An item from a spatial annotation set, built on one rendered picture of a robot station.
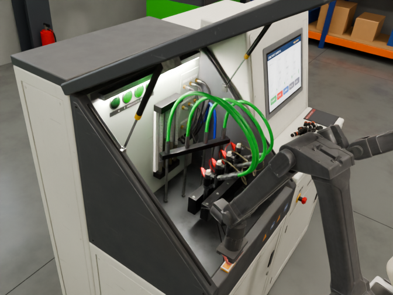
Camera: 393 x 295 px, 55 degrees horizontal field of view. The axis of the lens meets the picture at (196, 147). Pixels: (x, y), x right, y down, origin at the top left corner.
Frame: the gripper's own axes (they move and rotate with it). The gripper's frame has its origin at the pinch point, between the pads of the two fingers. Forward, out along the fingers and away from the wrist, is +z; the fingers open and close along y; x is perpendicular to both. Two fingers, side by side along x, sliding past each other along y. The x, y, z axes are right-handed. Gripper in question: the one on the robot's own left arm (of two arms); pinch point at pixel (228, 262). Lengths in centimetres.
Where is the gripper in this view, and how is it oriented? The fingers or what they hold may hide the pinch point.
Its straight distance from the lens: 131.7
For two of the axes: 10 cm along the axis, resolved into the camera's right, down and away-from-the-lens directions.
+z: -0.9, 8.2, 5.7
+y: -5.6, 4.3, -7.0
